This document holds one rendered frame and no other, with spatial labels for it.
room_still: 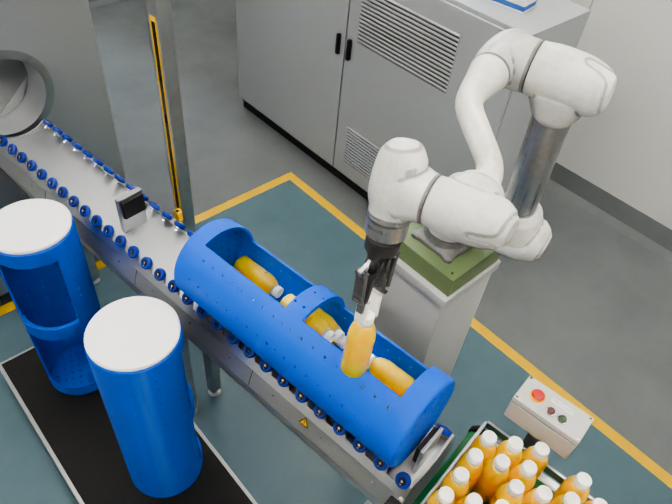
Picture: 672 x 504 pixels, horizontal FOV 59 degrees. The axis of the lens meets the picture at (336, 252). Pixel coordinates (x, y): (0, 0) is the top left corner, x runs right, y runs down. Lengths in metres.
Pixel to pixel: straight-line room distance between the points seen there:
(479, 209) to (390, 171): 0.18
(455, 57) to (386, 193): 1.95
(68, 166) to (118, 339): 1.04
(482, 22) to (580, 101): 1.43
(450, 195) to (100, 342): 1.17
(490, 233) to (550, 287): 2.64
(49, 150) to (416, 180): 1.99
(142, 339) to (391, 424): 0.78
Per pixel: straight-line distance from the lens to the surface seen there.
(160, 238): 2.30
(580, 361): 3.43
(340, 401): 1.59
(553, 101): 1.54
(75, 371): 2.94
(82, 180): 2.62
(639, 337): 3.72
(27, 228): 2.29
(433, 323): 2.18
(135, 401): 1.94
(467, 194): 1.10
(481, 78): 1.44
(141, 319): 1.91
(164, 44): 2.26
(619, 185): 4.30
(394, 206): 1.13
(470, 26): 2.94
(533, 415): 1.78
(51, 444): 2.79
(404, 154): 1.10
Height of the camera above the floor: 2.51
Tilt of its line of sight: 45 degrees down
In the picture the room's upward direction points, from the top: 7 degrees clockwise
